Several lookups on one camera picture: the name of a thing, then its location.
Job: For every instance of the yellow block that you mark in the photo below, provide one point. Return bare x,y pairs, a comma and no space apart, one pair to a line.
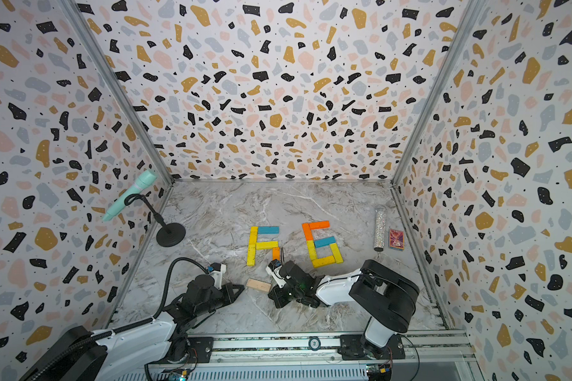
321,262
336,253
251,255
253,235
267,245

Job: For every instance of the yellow block front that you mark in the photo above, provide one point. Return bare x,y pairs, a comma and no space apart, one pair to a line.
321,262

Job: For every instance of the pink card box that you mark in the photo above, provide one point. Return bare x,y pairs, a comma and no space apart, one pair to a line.
397,239

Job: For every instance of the beige wooden block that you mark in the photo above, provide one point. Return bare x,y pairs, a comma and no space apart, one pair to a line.
259,285

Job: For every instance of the glitter tube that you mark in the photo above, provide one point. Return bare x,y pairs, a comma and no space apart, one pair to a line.
380,228

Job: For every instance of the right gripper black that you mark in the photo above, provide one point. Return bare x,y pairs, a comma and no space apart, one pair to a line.
277,298

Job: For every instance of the teal block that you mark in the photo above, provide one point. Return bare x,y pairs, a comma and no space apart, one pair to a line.
268,230
324,242

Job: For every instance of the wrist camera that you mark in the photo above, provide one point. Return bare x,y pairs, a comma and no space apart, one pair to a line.
273,269
217,272

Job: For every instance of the black microphone stand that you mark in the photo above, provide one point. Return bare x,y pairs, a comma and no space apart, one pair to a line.
169,234

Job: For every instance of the mint green microphone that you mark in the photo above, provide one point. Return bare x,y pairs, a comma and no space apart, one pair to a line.
142,182

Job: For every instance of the yellow-green block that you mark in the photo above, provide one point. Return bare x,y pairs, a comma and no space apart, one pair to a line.
312,250

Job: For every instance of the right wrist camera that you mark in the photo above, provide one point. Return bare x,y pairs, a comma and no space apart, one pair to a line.
273,269

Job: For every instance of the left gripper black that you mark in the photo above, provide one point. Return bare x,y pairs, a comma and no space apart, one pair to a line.
231,295

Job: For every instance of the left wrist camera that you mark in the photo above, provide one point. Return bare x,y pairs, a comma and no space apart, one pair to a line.
217,272

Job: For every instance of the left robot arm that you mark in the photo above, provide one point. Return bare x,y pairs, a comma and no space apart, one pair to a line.
109,354

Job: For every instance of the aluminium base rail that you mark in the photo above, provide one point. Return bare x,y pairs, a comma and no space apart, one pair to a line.
313,356

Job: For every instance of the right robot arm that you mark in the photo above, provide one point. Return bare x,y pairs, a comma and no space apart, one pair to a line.
387,296

